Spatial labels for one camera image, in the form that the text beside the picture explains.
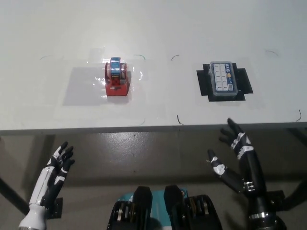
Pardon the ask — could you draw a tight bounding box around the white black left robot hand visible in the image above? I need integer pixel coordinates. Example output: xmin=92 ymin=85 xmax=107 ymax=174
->
xmin=28 ymin=141 xmax=76 ymax=208

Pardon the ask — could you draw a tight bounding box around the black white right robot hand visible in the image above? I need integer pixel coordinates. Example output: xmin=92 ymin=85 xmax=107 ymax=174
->
xmin=207 ymin=118 xmax=267 ymax=215

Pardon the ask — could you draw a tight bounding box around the clear plastic screw box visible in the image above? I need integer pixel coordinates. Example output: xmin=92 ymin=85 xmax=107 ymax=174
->
xmin=208 ymin=61 xmax=238 ymax=97

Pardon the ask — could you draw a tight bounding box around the black tape patch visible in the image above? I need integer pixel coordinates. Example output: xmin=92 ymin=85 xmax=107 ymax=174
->
xmin=196 ymin=62 xmax=254 ymax=103

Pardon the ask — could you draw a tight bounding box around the red tape dispenser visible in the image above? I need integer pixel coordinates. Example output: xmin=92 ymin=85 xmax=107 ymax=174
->
xmin=104 ymin=56 xmax=129 ymax=97

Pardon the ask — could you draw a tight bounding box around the black diagonal table brace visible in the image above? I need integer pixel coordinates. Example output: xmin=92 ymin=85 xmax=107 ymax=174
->
xmin=282 ymin=176 xmax=307 ymax=212
xmin=0 ymin=176 xmax=30 ymax=216

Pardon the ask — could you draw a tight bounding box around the black bar under table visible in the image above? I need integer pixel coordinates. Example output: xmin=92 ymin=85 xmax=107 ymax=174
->
xmin=286 ymin=128 xmax=307 ymax=145

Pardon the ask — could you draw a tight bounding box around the black robot torso teal top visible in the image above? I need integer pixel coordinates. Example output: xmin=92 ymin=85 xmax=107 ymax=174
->
xmin=106 ymin=184 xmax=224 ymax=230

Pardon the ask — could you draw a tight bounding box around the clear adhesive film patch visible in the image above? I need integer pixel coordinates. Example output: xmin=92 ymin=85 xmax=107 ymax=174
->
xmin=87 ymin=46 xmax=146 ymax=99

